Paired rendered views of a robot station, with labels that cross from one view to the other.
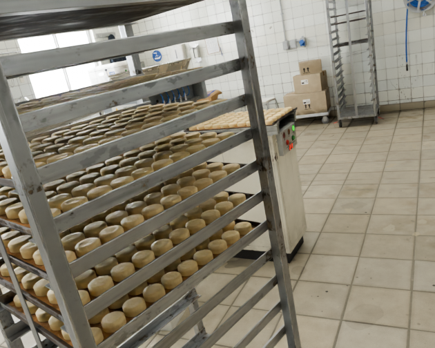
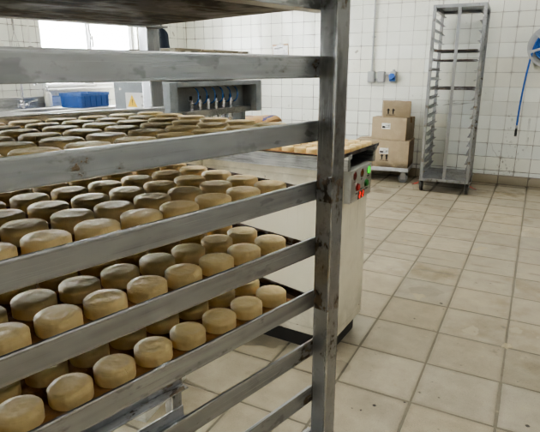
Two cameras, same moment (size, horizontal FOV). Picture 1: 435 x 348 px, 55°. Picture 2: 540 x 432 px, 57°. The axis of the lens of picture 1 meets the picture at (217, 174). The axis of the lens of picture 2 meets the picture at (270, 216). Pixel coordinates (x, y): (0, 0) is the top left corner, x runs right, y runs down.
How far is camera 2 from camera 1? 38 cm
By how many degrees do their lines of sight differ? 2
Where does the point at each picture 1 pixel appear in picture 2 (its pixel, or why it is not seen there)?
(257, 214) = (297, 279)
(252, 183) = (298, 234)
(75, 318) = not seen: outside the picture
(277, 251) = (323, 347)
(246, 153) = not seen: hidden behind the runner
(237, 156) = not seen: hidden behind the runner
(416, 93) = (520, 166)
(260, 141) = (331, 148)
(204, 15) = (277, 21)
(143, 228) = (56, 260)
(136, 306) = (20, 417)
